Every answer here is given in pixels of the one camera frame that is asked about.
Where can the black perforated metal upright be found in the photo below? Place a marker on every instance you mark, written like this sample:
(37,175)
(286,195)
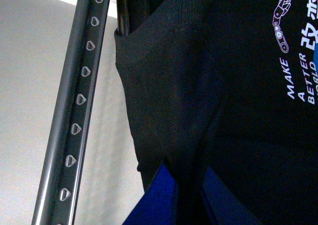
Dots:
(59,186)

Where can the black t-shirt large back print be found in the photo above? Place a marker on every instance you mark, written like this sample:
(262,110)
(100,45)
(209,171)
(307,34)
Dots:
(222,103)

